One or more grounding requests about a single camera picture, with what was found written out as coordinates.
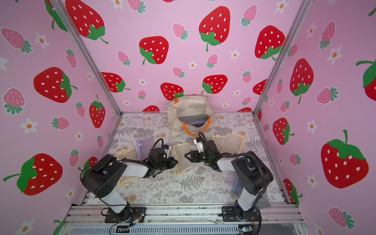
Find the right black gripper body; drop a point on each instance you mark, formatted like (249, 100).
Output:
(197, 157)

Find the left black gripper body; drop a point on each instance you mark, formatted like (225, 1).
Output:
(164, 165)

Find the purple mesh pouch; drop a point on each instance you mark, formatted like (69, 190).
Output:
(144, 147)

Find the dark blue mesh pouch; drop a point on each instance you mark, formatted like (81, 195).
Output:
(196, 121)

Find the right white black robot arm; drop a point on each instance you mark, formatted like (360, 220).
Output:
(253, 174)

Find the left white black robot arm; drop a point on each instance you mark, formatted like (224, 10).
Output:
(101, 178)

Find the cream canvas tote bag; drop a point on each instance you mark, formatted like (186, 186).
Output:
(188, 106)

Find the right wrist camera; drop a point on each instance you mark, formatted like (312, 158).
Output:
(200, 144)

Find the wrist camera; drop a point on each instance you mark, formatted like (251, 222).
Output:
(200, 144)
(167, 150)

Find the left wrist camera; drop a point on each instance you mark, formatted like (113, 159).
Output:
(167, 150)

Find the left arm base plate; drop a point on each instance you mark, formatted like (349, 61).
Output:
(127, 215)

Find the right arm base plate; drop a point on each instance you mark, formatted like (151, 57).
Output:
(236, 214)

